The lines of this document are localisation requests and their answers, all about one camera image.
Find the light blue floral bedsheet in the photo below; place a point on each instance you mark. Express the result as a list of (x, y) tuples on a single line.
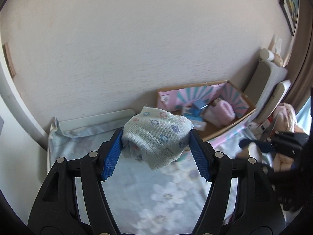
[(142, 201)]

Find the beige cylindrical tube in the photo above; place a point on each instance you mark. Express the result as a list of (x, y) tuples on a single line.
[(250, 151)]

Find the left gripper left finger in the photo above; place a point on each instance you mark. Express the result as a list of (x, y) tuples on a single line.
[(72, 200)]

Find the blue white medicine box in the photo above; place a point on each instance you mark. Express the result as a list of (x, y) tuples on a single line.
[(196, 108)]

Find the pink fuzzy sock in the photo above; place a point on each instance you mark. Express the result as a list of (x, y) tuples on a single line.
[(220, 113)]

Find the cardboard box with pink lining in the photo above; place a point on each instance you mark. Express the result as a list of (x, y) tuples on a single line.
[(175, 99)]

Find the pink bedding pile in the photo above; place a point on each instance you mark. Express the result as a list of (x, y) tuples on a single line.
[(286, 129)]

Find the white patterned sock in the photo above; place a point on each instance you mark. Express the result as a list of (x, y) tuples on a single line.
[(156, 137)]

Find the framed wall picture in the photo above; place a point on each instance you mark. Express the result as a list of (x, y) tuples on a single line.
[(290, 9)]

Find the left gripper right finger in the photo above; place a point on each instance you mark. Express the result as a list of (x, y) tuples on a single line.
[(241, 199)]

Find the white bed guard rail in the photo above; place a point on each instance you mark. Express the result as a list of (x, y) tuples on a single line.
[(96, 119)]

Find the white tissue pack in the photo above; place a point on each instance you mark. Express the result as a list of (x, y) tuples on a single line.
[(198, 125)]

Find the grey upholstered headboard cushion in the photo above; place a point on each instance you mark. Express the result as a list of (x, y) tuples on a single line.
[(266, 76)]

